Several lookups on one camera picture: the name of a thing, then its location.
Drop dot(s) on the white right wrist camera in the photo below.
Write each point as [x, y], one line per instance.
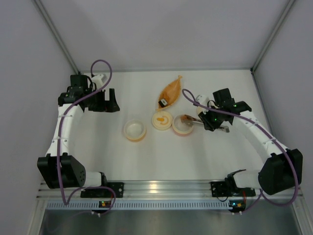
[205, 101]

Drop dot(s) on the orange boat-shaped dish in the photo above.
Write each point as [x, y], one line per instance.
[171, 93]

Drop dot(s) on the aluminium frame post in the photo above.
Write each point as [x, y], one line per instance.
[55, 34]
[282, 17]

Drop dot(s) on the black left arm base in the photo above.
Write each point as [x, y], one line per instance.
[112, 189]

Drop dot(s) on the cream bowl pink base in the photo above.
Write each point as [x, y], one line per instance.
[180, 128]

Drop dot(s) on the fried chicken piece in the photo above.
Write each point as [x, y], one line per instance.
[184, 118]

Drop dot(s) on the right aluminium frame post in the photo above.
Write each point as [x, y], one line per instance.
[282, 17]

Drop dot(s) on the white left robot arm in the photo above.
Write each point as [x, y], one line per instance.
[59, 162]

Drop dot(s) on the metal serving tongs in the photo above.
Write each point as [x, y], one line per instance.
[194, 120]

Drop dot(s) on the aluminium mounting rail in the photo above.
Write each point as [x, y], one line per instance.
[176, 189]

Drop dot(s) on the cream lid orange smiley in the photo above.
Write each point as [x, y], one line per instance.
[162, 120]

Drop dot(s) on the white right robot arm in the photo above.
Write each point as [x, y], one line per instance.
[282, 167]

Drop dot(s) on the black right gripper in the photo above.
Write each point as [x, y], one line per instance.
[209, 121]

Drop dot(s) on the cream lid pink smiley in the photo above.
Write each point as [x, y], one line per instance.
[199, 111]

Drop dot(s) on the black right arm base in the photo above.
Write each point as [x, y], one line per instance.
[227, 188]

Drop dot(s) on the cream bowl orange base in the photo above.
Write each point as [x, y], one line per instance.
[135, 130]

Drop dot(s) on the left aluminium frame post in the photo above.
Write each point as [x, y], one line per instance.
[55, 34]

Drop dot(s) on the black white sushi piece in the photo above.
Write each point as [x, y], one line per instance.
[162, 103]

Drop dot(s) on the grey slotted cable duct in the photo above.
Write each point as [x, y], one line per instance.
[147, 205]

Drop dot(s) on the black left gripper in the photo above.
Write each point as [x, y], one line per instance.
[104, 100]

